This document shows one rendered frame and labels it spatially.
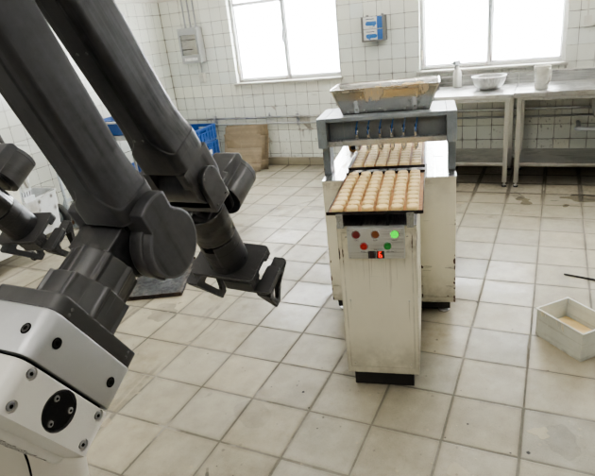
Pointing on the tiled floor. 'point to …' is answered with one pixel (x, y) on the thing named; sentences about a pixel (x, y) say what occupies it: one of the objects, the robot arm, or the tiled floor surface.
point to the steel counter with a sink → (586, 85)
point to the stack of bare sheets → (150, 289)
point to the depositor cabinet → (445, 256)
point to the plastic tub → (575, 329)
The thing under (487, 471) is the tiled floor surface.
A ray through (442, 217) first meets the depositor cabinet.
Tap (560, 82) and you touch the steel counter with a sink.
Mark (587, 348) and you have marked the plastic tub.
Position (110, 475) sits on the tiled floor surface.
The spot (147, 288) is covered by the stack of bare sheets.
